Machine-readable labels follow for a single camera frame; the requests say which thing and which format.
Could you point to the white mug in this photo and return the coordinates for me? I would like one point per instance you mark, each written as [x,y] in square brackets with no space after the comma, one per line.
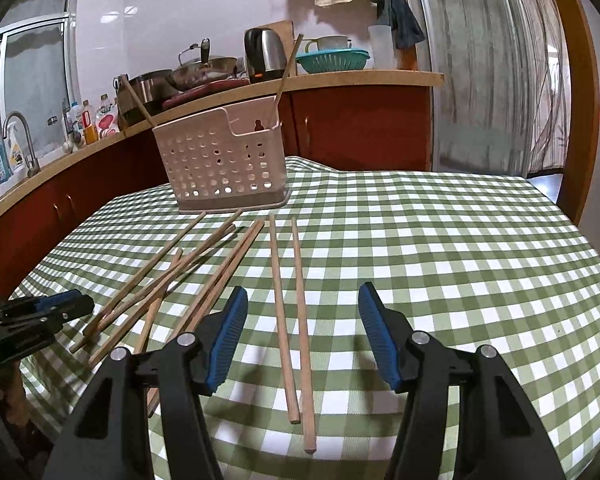
[332,42]

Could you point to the metal faucet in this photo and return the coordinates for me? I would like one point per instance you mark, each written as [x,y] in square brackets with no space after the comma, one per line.
[30,150]

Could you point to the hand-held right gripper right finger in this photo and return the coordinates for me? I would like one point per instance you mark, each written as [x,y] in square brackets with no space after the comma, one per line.
[377,340]

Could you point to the wooden chopstick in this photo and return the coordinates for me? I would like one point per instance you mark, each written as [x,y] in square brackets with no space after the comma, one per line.
[287,72]
[280,310]
[228,275]
[215,275]
[301,335]
[144,273]
[147,325]
[156,280]
[137,102]
[125,332]

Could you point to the wooden kitchen countertop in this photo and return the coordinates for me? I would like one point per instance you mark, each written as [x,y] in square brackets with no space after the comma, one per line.
[355,79]

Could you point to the green checked tablecloth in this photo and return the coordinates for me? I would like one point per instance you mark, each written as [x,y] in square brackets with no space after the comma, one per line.
[430,260]

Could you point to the frosted glass sliding door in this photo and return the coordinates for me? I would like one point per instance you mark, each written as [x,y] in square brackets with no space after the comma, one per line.
[480,70]

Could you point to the metal wok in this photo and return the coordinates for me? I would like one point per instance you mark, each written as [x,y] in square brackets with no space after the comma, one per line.
[205,71]

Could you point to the translucent plastic container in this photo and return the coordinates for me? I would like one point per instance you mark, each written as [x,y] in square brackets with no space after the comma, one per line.
[381,50]

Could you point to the yellow label spray bottle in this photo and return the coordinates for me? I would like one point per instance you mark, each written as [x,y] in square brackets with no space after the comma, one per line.
[14,147]

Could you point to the dark hanging cloth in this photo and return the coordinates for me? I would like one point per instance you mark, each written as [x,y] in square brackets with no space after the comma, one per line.
[400,20]

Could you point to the pink perforated utensil basket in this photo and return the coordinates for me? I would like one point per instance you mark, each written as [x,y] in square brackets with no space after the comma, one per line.
[215,170]

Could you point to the wooden door frame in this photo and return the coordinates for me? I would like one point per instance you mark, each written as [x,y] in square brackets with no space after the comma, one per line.
[582,110]

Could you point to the person's left hand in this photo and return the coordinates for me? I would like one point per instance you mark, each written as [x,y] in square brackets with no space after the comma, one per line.
[15,400]

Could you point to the orange liquid bottle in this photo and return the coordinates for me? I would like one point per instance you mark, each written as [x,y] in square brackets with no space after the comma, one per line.
[89,127]

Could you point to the stainless steel pot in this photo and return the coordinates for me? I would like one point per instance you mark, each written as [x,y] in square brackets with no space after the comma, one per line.
[150,90]

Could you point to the white bottle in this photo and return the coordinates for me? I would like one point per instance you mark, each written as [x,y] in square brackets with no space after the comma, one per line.
[75,117]

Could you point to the steel electric kettle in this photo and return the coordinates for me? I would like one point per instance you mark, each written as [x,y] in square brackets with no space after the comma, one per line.
[267,55]

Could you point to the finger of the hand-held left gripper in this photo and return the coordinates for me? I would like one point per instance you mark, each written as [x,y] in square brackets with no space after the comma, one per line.
[25,332]
[55,305]

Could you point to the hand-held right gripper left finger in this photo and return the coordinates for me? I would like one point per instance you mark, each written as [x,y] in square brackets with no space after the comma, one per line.
[227,340]

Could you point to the teal plastic colander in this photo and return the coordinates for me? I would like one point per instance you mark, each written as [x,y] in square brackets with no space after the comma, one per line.
[332,62]

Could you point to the red kitchen cabinets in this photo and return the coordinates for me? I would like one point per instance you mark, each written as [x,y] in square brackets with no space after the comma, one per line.
[360,125]

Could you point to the red induction cooker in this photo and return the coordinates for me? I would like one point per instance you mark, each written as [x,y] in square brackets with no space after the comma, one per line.
[205,94]

